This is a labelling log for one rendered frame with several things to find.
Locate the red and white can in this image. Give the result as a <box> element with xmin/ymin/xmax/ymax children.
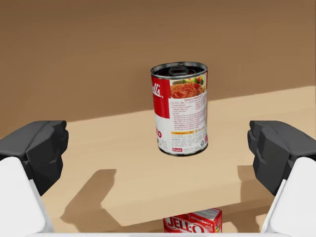
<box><xmin>150</xmin><ymin>61</ymin><xmax>209</xmax><ymax>158</ymax></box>

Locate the red carton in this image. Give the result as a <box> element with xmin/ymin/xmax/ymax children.
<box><xmin>162</xmin><ymin>207</ymin><xmax>223</xmax><ymax>234</ymax></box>

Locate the pale wooden shelf unit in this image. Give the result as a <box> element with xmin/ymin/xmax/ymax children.
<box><xmin>0</xmin><ymin>0</ymin><xmax>316</xmax><ymax>234</ymax></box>

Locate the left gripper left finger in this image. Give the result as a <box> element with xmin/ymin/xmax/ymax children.
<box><xmin>0</xmin><ymin>120</ymin><xmax>70</xmax><ymax>234</ymax></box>

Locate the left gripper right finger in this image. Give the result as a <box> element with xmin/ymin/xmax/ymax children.
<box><xmin>247</xmin><ymin>120</ymin><xmax>316</xmax><ymax>234</ymax></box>

